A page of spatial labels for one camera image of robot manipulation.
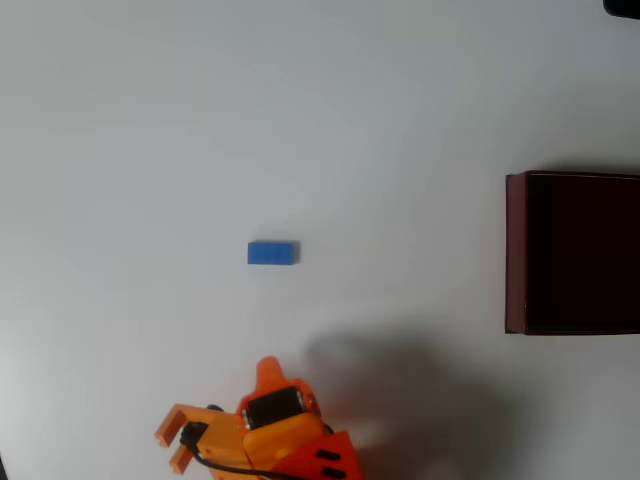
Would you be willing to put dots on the blue rectangular block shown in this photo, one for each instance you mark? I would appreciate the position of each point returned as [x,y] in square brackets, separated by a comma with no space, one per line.
[273,252]

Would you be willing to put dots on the black object at frame corner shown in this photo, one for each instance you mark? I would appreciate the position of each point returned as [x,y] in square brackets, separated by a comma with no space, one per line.
[625,7]

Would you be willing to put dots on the orange gripper with servo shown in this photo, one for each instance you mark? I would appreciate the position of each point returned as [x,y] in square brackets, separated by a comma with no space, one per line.
[272,409]

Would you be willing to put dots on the orange camera mount bracket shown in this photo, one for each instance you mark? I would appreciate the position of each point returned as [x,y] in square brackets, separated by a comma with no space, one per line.
[220,430]

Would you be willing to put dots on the small black camera module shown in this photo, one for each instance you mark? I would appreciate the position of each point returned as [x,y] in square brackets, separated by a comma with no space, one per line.
[193,433]

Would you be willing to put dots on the dark red box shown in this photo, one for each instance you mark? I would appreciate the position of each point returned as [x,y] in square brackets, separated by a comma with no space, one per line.
[580,250]

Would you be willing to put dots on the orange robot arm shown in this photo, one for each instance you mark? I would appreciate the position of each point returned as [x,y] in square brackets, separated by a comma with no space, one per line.
[305,462]

